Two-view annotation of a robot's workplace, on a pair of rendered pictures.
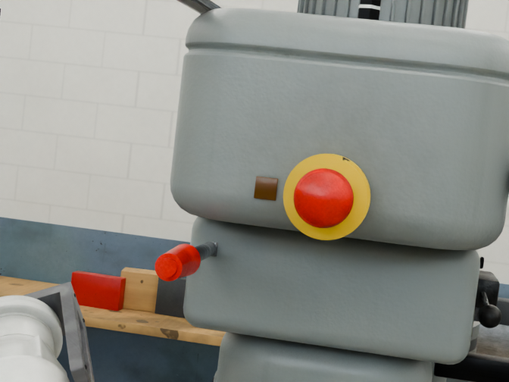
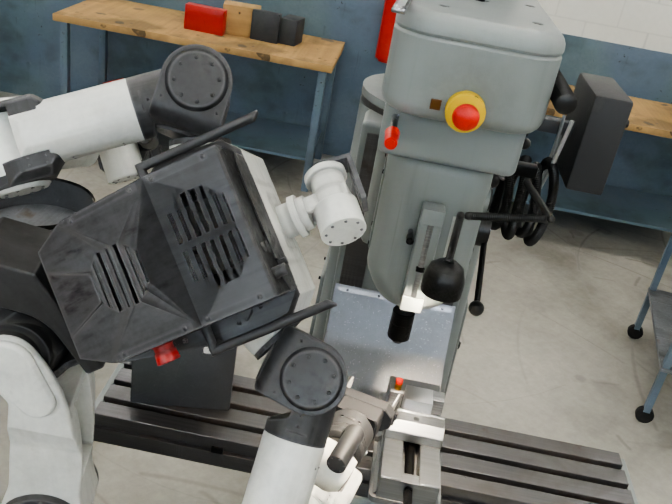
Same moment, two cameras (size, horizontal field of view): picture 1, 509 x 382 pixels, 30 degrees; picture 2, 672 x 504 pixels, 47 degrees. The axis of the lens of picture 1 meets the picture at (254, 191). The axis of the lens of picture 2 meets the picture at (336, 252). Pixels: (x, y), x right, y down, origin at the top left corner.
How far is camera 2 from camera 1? 57 cm
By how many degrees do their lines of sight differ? 25
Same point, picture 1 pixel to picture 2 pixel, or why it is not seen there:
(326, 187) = (468, 114)
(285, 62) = (451, 44)
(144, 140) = not seen: outside the picture
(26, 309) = (335, 167)
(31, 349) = (342, 188)
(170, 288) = (261, 19)
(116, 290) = (220, 20)
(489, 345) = not seen: hidden behind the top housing
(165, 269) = (389, 144)
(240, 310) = (407, 147)
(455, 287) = (514, 142)
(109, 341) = not seen: hidden behind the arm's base
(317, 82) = (466, 55)
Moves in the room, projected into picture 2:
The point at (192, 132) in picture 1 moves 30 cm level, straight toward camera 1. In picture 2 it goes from (400, 72) to (446, 142)
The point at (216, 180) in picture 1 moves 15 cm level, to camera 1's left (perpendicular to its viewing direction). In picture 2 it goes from (411, 98) to (313, 83)
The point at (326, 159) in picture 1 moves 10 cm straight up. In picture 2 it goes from (467, 96) to (484, 28)
